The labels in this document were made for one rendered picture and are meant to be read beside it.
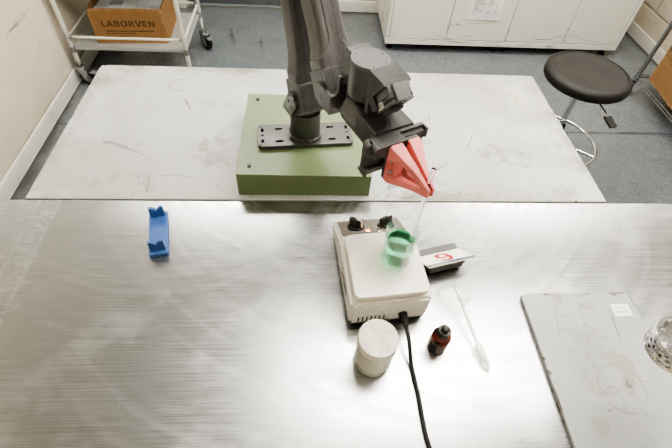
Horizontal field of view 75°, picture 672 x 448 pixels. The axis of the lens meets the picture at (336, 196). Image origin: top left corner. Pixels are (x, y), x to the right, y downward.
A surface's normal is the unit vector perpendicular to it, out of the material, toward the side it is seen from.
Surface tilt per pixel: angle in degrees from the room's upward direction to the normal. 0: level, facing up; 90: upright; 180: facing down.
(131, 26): 91
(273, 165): 1
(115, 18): 91
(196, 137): 0
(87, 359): 0
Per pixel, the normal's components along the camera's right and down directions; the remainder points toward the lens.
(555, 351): 0.06, -0.66
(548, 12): 0.04, 0.75
